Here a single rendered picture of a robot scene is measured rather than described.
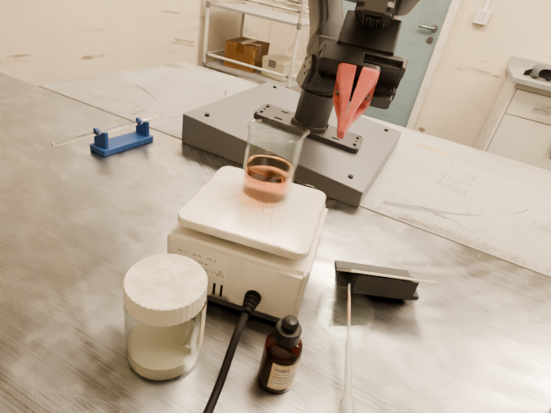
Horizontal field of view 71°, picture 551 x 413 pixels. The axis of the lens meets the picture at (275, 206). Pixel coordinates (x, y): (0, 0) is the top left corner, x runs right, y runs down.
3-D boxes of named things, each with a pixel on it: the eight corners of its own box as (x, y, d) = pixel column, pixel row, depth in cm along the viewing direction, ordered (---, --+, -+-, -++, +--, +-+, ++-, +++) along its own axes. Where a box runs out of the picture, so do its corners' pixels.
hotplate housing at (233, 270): (234, 197, 54) (241, 145, 50) (324, 224, 52) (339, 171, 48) (151, 306, 35) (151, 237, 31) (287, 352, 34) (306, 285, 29)
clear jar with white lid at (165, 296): (135, 397, 28) (133, 321, 24) (118, 334, 32) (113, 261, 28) (212, 367, 31) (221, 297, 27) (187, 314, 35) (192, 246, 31)
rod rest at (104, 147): (139, 134, 67) (139, 115, 65) (154, 141, 65) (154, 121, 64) (88, 150, 59) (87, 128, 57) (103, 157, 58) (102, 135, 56)
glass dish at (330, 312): (333, 292, 41) (338, 277, 40) (378, 324, 38) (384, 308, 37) (302, 318, 37) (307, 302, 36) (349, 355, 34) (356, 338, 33)
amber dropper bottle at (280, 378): (250, 371, 31) (262, 311, 28) (278, 355, 33) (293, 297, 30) (272, 401, 29) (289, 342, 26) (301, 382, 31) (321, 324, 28)
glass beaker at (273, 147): (245, 214, 36) (258, 133, 31) (231, 185, 40) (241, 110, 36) (304, 211, 38) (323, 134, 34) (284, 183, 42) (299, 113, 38)
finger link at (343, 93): (389, 129, 40) (405, 61, 43) (322, 113, 41) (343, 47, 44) (375, 160, 47) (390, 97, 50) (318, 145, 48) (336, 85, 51)
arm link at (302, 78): (363, 66, 62) (352, 56, 66) (313, 56, 59) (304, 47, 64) (350, 103, 65) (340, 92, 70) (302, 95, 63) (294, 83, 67)
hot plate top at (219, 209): (223, 170, 43) (224, 163, 43) (325, 198, 42) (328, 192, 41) (172, 224, 33) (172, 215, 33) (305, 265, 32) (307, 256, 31)
